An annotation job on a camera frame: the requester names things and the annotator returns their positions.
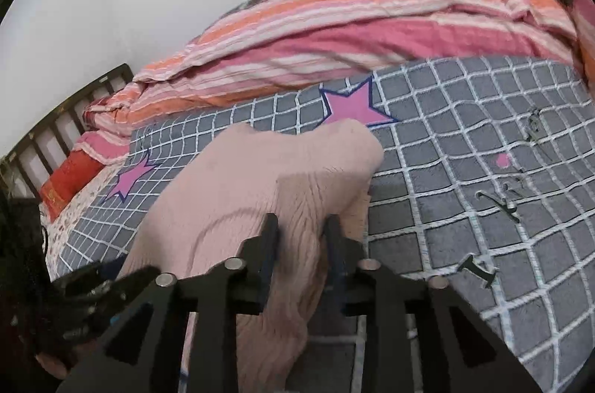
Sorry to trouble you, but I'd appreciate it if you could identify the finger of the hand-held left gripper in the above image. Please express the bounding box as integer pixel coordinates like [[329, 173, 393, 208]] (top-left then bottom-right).
[[58, 264, 161, 331]]

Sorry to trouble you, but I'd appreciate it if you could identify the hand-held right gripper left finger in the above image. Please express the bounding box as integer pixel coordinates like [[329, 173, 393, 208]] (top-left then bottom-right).
[[56, 213, 280, 393]]

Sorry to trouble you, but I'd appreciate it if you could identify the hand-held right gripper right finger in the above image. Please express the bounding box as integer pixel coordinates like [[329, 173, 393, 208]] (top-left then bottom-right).
[[324, 215, 544, 393]]

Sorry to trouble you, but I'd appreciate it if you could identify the pink knit sweater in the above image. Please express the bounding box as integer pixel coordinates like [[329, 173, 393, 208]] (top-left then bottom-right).
[[123, 119, 385, 393]]

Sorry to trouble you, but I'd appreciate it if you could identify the person's left hand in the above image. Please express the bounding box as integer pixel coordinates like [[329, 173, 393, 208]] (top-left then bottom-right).
[[35, 349, 77, 381]]

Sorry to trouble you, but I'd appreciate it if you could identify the white floral bed sheet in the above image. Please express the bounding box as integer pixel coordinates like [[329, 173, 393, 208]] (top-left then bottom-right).
[[44, 163, 122, 278]]

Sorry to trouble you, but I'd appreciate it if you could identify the red pillow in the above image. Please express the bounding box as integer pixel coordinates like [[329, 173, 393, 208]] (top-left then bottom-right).
[[39, 149, 106, 220]]

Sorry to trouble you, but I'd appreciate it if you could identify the pink frilled pillow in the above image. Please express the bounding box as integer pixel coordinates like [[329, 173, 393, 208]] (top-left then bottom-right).
[[72, 132, 134, 165]]

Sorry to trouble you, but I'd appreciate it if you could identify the dark wooden headboard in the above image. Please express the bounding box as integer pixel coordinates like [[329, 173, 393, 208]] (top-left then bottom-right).
[[0, 64, 135, 202]]

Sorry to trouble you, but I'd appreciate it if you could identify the grey checked blanket with stars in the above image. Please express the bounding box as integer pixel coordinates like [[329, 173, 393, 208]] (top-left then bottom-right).
[[50, 55, 595, 393]]

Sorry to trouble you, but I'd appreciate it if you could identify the pink orange striped quilt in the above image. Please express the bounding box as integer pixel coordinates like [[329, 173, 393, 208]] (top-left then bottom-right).
[[84, 0, 595, 139]]

